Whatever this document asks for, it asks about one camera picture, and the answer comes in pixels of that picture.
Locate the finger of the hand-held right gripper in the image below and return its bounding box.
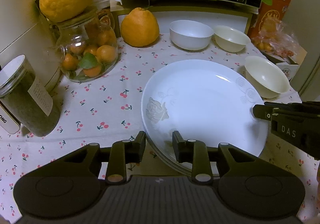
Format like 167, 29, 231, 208
252, 104, 273, 121
264, 101, 320, 114

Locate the white floral plate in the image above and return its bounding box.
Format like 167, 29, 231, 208
141, 59, 269, 162

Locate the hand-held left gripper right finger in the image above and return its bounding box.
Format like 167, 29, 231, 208
172, 131, 258, 184

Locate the cherry print tablecloth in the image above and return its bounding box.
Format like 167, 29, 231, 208
0, 32, 320, 224

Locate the glass mug with label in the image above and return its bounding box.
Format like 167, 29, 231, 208
96, 7, 117, 32

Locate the orange cardboard box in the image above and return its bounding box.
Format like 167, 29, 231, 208
250, 0, 295, 39

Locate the white microwave stand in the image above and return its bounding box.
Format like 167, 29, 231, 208
110, 0, 252, 37

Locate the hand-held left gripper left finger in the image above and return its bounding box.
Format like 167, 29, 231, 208
64, 131, 147, 184

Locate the white air fryer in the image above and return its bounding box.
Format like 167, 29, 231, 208
0, 0, 63, 134

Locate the dark jar with metal lid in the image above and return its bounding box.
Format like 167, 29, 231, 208
0, 54, 61, 137

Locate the white cardboard box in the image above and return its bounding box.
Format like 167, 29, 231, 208
265, 49, 308, 82

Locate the white bowl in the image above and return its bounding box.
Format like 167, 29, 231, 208
169, 20, 214, 50

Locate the cream bowl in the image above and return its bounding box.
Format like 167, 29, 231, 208
244, 56, 291, 99
213, 25, 251, 53

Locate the glass jar of kumquats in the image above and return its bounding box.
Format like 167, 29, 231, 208
55, 5, 118, 82

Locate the plastic bag of fruit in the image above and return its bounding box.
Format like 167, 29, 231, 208
250, 17, 307, 58

